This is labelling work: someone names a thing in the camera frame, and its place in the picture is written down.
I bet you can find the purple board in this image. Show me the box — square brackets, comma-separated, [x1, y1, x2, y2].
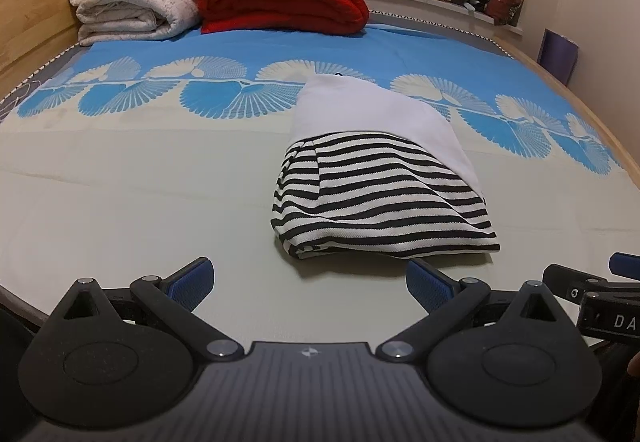
[537, 28, 581, 87]

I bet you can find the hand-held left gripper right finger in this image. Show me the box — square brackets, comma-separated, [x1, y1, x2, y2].
[375, 258, 568, 363]

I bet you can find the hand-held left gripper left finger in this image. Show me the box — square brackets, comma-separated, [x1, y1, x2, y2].
[52, 256, 247, 363]

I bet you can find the wooden headboard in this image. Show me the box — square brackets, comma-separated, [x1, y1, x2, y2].
[0, 0, 108, 98]

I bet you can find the blue patterned bed sheet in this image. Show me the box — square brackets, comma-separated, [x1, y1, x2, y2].
[0, 22, 626, 323]

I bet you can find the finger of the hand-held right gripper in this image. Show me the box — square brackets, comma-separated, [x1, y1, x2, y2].
[608, 252, 640, 282]
[542, 263, 608, 299]

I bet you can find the black white striped hooded shirt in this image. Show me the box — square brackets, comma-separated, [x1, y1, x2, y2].
[271, 72, 501, 260]

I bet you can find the wooden bed side rail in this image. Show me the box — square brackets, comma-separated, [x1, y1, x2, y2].
[492, 34, 640, 203]

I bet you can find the white window sill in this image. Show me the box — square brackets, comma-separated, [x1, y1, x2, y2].
[360, 0, 526, 40]

